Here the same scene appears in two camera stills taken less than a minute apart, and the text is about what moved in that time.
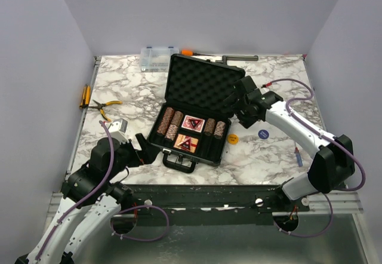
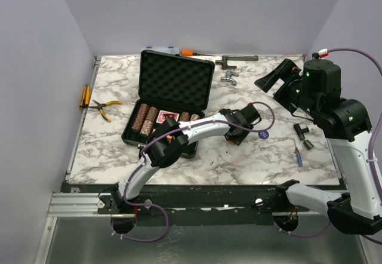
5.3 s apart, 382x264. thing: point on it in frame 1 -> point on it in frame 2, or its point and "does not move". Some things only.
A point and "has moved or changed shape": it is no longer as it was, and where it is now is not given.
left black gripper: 147,154 -> 237,138
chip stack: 209,126 has moved or changed shape
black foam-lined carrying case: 193,125 has moved or changed shape
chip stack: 219,129 has moved or changed shape
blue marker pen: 298,157 does not move
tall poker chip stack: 166,120 -> 140,117
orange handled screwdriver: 189,53 does not move
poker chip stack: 177,118 -> 151,113
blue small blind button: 263,134 does not move
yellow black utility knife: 85,97 does not move
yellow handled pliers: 100,106 does not move
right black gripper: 247,120 -> 286,69
